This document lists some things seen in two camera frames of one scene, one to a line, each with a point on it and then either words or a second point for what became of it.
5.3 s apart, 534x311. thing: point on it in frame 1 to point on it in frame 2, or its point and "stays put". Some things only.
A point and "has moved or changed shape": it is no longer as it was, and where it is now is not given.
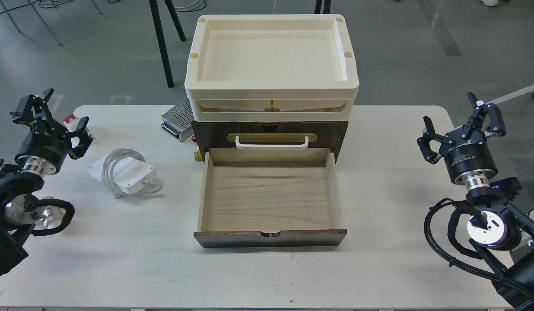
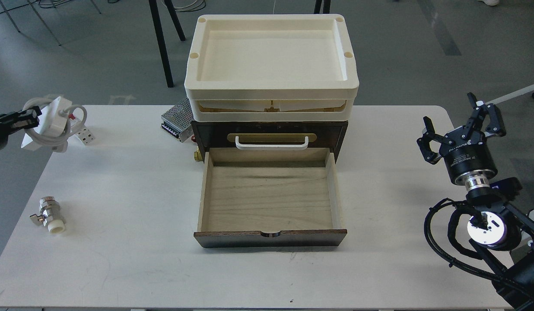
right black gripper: x=469 y=161 stays put
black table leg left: x=155 y=11 stays put
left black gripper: x=46 y=146 to x=2 y=125
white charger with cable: x=125 y=172 has moved or changed shape
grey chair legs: x=40 y=17 stays put
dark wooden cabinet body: x=221 y=134 stays put
